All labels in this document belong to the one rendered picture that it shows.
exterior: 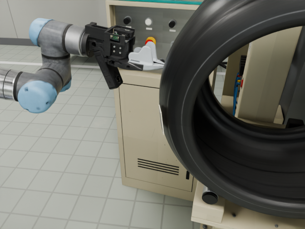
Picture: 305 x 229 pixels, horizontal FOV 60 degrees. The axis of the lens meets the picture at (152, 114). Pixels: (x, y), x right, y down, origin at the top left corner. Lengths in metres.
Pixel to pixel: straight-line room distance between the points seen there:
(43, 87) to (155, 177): 1.32
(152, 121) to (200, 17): 1.09
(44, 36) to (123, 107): 0.91
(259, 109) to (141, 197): 1.18
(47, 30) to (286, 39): 0.69
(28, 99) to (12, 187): 1.63
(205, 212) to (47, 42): 0.64
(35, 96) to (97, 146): 1.76
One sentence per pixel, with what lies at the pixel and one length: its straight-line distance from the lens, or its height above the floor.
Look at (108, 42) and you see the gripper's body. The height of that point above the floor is 1.30.
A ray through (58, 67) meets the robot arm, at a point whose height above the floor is 1.22.
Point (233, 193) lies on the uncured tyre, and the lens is 0.70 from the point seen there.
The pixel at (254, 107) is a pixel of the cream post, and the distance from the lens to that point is 1.02.
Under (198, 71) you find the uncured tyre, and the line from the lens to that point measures 0.52.
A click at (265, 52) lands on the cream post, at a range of 0.94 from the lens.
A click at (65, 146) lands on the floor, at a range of 2.46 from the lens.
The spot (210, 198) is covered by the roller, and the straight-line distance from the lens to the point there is 0.79.
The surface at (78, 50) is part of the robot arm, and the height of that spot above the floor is 1.27.
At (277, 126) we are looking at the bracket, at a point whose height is 0.95.
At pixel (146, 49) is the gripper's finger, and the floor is 1.29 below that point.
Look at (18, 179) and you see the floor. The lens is 2.29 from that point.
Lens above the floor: 1.50
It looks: 33 degrees down
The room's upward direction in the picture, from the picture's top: straight up
